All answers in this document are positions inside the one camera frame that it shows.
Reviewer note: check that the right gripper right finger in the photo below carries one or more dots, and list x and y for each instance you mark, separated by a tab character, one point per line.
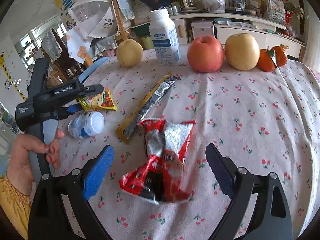
223	169

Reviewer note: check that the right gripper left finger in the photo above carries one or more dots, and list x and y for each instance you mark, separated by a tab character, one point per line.
95	170

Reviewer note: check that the red white wrapper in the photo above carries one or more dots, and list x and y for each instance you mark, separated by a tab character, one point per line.
159	179

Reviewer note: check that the yellow sleeve forearm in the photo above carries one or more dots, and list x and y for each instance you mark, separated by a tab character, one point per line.
16	206

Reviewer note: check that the small white yogurt bottle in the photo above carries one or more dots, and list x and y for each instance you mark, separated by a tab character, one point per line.
86	125

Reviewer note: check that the dark wooden chair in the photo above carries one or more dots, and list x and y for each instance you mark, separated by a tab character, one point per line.
54	47

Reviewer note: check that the yellow green snack wrapper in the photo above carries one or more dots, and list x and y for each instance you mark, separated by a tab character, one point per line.
100	102

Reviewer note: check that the blue chair back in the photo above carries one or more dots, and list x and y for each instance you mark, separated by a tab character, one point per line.
96	64

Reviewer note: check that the cherry print tablecloth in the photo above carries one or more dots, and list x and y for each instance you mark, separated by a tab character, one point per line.
264	121

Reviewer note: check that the dining table with cloth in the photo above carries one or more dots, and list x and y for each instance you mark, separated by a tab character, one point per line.
79	47

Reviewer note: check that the yellow black stick wrapper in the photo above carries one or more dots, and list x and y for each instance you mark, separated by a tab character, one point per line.
127	128

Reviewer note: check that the yellow pear left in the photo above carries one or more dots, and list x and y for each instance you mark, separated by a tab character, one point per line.
129	53

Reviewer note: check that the yellow pear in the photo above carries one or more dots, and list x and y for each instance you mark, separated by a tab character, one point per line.
129	53
242	51

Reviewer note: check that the orange tangerine front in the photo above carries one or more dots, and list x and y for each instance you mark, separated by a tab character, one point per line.
266	60

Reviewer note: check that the orange tangerine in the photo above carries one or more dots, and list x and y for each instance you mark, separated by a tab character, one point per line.
266	60
281	56

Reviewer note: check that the white mesh food cover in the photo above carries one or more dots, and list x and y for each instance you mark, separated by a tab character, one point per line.
93	18

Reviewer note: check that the red apple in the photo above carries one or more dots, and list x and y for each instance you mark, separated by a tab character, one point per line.
206	54

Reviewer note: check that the yellow pear right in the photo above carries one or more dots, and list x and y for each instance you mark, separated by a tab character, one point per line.
242	51

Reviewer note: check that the orange tangerine back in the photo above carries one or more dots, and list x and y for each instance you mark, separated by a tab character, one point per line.
281	56

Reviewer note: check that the green waste bin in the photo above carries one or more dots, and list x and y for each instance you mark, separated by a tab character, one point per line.
147	42

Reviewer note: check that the wooden dining chair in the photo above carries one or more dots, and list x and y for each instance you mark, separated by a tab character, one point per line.
123	10

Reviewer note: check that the white TV cabinet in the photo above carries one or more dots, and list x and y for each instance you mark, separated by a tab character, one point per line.
191	25

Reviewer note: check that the white plastic bottle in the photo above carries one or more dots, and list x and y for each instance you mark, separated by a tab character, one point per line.
164	37

